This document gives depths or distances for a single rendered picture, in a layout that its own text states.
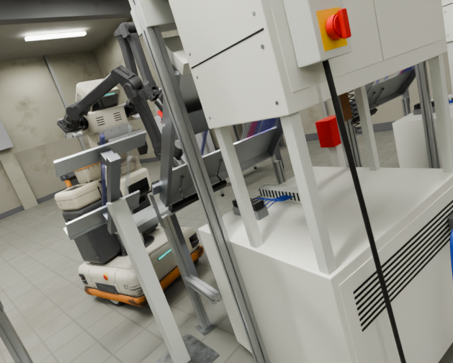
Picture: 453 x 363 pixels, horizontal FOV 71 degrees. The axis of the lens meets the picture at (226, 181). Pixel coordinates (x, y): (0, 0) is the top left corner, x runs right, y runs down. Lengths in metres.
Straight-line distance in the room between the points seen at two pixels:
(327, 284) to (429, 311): 0.49
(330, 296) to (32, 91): 8.86
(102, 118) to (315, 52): 1.55
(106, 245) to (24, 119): 7.05
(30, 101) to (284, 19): 8.69
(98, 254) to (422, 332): 1.78
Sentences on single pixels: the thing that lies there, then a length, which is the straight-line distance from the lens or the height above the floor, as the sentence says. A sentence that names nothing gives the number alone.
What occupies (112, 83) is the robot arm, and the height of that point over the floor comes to 1.29.
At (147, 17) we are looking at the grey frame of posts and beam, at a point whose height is 1.33.
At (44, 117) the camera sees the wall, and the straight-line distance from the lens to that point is 9.18.
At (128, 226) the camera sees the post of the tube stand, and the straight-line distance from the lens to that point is 1.33.
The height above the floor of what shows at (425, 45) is 1.04.
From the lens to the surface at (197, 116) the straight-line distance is 1.17.
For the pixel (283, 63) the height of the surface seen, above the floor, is 1.10.
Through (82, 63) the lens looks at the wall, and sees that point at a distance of 9.86.
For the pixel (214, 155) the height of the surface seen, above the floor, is 0.83.
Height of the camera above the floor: 1.07
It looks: 14 degrees down
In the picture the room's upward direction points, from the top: 18 degrees counter-clockwise
